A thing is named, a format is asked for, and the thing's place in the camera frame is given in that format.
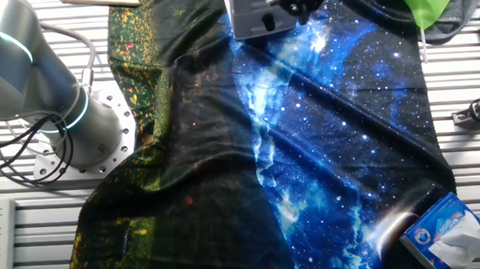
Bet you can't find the white plastic drawer cabinet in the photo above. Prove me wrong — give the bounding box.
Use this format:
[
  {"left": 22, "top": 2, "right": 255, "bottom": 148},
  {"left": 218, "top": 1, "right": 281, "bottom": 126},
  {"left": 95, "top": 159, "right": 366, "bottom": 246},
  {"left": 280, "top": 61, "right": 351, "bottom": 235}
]
[{"left": 219, "top": 0, "right": 302, "bottom": 42}]

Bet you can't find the thin white stick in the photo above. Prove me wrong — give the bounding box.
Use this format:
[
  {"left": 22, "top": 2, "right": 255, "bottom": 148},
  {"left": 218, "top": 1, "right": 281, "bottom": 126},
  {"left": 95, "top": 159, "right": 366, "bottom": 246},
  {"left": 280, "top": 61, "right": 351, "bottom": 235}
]
[{"left": 420, "top": 28, "right": 430, "bottom": 64}]

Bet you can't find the galaxy and meadow print cloth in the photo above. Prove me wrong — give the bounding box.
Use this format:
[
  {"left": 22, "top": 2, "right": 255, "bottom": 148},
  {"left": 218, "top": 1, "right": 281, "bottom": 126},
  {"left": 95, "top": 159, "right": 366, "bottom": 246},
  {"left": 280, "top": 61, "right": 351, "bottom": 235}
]
[{"left": 50, "top": 0, "right": 462, "bottom": 269}]

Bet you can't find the grey cloth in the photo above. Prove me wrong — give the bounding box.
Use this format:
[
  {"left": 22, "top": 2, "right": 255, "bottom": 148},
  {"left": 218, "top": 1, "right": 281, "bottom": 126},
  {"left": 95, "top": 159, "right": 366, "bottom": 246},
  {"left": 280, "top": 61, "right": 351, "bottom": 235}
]
[{"left": 413, "top": 0, "right": 480, "bottom": 47}]

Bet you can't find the wooden stick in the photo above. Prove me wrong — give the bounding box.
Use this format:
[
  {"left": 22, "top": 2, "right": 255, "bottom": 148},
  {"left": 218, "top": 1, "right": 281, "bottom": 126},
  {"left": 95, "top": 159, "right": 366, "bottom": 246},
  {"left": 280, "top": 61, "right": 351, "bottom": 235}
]
[{"left": 58, "top": 0, "right": 142, "bottom": 12}]

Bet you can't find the blue tissue pack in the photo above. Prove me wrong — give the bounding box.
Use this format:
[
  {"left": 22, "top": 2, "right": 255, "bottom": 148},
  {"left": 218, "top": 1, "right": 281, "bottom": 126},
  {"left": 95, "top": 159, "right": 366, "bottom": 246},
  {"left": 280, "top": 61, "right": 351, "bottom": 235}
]
[{"left": 396, "top": 190, "right": 480, "bottom": 269}]

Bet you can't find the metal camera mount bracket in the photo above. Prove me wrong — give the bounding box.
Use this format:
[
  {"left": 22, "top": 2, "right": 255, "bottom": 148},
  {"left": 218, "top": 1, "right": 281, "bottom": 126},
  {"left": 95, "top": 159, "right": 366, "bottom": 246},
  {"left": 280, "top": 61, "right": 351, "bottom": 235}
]
[{"left": 451, "top": 108, "right": 480, "bottom": 132}]

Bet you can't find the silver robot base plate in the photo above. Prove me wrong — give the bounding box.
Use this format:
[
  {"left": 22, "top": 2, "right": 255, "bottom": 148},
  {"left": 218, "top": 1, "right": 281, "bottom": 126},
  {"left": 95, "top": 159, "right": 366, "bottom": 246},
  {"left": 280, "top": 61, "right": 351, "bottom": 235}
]
[{"left": 29, "top": 86, "right": 140, "bottom": 183}]

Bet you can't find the grey cable with metal connector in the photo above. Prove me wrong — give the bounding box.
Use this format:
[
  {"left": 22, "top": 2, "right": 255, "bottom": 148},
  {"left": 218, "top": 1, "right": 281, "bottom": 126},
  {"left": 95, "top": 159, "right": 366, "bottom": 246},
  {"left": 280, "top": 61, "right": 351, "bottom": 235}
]
[{"left": 39, "top": 19, "right": 99, "bottom": 97}]

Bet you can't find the black cable bundle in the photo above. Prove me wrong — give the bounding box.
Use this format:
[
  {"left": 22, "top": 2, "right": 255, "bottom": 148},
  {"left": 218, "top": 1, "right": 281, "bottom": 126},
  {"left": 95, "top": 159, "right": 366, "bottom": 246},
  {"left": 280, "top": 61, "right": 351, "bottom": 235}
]
[{"left": 0, "top": 113, "right": 77, "bottom": 189}]

